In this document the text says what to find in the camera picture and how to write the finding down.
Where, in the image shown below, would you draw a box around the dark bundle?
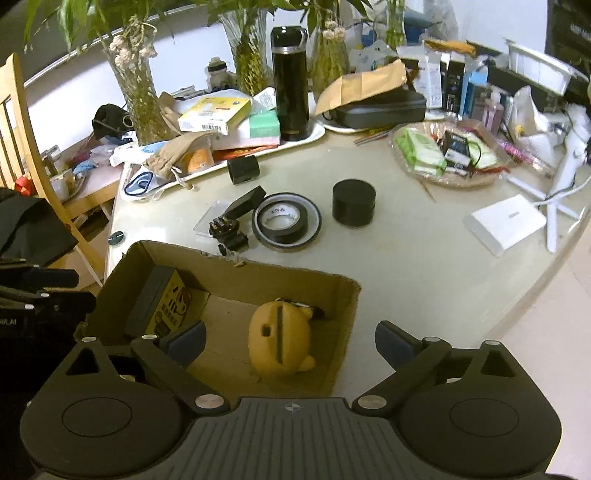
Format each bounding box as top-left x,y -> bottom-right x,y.
92,104 -> 134,139

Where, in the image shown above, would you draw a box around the white tray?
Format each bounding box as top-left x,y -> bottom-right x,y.
120,121 -> 326,197

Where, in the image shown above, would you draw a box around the blue carton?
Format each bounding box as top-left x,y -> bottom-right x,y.
461,69 -> 490,118

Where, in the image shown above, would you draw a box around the green tissue pack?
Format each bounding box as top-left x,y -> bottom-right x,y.
248,110 -> 281,145

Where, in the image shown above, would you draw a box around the orange packet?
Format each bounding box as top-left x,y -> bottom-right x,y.
182,145 -> 215,175

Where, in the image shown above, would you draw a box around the bundle of thin sticks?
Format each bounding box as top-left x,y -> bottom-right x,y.
353,129 -> 393,146

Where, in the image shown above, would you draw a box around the yellow and black box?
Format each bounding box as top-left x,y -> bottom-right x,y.
124,265 -> 192,340

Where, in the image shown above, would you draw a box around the black zip case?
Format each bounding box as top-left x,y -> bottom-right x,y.
330,90 -> 428,130

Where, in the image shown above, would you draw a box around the brown cardboard box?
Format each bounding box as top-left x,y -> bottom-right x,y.
76,240 -> 362,398

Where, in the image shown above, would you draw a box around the white plastic bag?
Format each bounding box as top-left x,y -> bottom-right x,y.
508,85 -> 573,148

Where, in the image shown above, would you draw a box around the white gimbal tripod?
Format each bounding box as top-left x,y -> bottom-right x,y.
505,104 -> 591,254

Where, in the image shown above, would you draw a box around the wooden chair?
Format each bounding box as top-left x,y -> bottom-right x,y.
0,53 -> 114,287

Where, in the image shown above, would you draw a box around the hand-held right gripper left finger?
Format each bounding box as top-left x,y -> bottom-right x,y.
55,320 -> 230,414

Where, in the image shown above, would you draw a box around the black plug connector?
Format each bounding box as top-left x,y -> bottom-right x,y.
209,216 -> 250,254

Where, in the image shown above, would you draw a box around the white flat box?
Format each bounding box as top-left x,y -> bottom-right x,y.
463,194 -> 548,258

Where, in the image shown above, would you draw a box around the yellow and white box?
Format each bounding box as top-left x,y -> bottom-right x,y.
178,96 -> 252,136

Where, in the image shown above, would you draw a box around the dark screen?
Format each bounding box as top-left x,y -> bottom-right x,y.
545,0 -> 591,72

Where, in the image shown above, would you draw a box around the yellow round toy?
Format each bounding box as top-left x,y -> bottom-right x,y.
248,299 -> 317,380

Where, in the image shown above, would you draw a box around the black carton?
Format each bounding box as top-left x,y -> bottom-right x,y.
441,60 -> 467,114

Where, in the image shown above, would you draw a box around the white basket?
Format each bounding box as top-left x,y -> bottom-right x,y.
507,39 -> 578,95

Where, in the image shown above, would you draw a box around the glass vase with plant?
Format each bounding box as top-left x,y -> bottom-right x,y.
310,9 -> 352,104
23,0 -> 176,145
217,4 -> 274,95
383,0 -> 409,49

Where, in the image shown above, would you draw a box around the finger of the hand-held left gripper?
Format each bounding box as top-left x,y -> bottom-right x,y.
0,287 -> 98,324
0,268 -> 80,291

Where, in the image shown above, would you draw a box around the white carton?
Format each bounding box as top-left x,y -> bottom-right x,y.
413,48 -> 451,109

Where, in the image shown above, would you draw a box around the brown paper envelope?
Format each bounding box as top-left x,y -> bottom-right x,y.
314,58 -> 408,116

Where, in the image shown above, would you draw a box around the clear plastic snack plate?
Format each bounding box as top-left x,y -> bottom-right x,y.
388,121 -> 513,188

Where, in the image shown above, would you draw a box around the black rectangular block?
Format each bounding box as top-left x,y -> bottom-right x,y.
223,185 -> 267,219

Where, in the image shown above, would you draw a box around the pink bottle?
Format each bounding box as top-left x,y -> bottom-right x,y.
480,90 -> 506,134

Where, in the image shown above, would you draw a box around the green snack packets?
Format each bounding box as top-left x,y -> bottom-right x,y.
392,127 -> 448,177

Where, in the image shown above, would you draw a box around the clear plastic bag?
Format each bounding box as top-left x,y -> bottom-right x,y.
194,203 -> 232,238

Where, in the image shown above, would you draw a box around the black cloth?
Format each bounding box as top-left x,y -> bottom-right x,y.
0,187 -> 79,267

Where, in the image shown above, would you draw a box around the black hexagonal sleeve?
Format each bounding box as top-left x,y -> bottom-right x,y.
227,155 -> 260,186

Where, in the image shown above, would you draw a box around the black short cylinder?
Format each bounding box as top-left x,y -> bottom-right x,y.
332,179 -> 377,228

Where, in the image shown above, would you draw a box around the beige drawstring pouch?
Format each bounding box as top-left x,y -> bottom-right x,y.
142,131 -> 218,188

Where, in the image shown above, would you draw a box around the white plate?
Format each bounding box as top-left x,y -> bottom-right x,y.
318,115 -> 402,136

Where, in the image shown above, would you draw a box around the small white figurine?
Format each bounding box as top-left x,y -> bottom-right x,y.
205,56 -> 232,90

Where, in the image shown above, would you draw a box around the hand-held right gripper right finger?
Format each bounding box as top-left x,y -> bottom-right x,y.
352,320 -> 532,413

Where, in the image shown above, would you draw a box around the black snack packet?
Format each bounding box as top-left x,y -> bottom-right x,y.
438,130 -> 474,175

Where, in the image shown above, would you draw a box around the pink glitter wrapper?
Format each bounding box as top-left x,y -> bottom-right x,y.
499,138 -> 555,169

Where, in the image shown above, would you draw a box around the red book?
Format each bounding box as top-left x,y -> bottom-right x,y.
213,144 -> 280,162

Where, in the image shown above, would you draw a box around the black thermos bottle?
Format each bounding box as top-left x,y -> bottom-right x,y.
270,26 -> 310,141

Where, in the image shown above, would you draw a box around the black tape roll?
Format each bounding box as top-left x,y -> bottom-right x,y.
252,192 -> 322,252

